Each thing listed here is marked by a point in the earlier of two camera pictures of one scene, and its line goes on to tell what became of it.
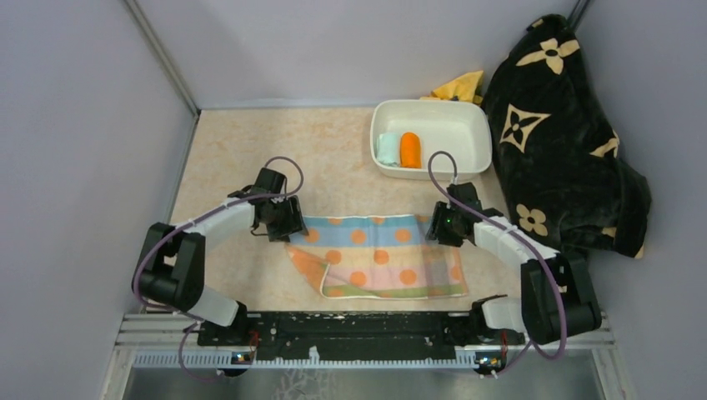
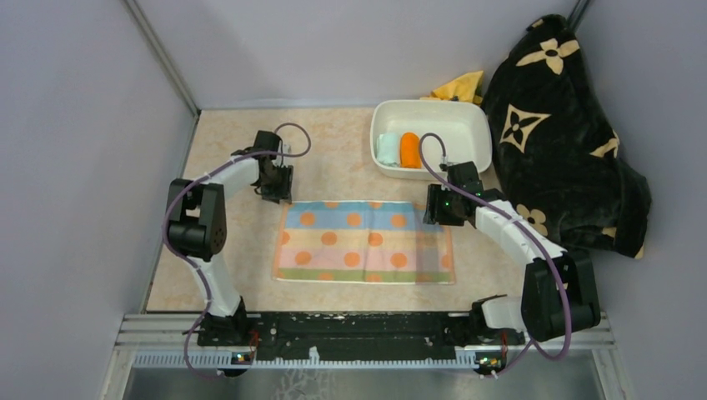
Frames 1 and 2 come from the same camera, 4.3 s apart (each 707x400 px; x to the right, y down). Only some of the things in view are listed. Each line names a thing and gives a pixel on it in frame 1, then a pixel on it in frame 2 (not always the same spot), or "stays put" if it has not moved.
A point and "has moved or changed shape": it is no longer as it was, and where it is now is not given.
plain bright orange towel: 410,151 stays put
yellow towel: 466,88 stays put
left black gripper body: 282,221 to 279,185
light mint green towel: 388,148 stays put
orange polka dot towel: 377,257 has moved or changed shape
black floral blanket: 556,147 stays put
